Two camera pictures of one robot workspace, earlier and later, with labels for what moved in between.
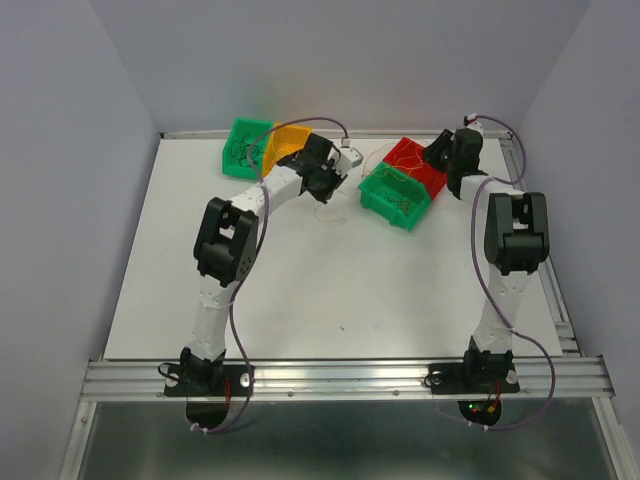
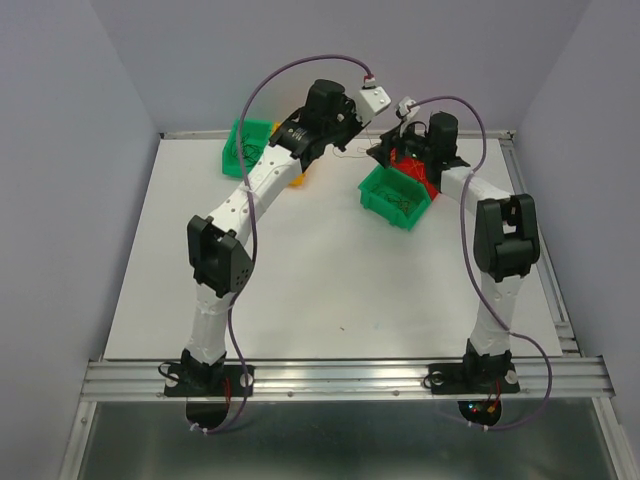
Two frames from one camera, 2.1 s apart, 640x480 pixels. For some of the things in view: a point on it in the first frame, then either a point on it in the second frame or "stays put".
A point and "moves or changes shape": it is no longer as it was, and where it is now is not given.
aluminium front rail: [569, 377] stays put
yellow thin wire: [349, 193] to [369, 138]
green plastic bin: [244, 151] stays put
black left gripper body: [327, 180] to [347, 126]
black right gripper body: [440, 153] to [410, 145]
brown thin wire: [246, 144] moves or changes shape
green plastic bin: [395, 196] stays put
